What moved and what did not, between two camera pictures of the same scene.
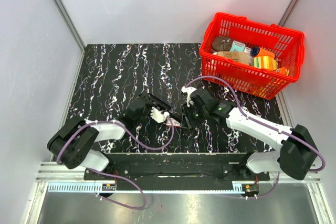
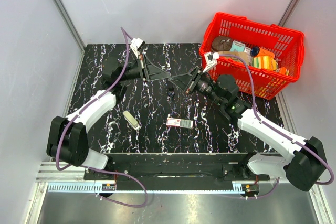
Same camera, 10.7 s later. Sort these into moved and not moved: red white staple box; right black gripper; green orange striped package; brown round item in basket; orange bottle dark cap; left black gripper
Moved: left black gripper; right black gripper
Not moved: red white staple box; orange bottle dark cap; green orange striped package; brown round item in basket
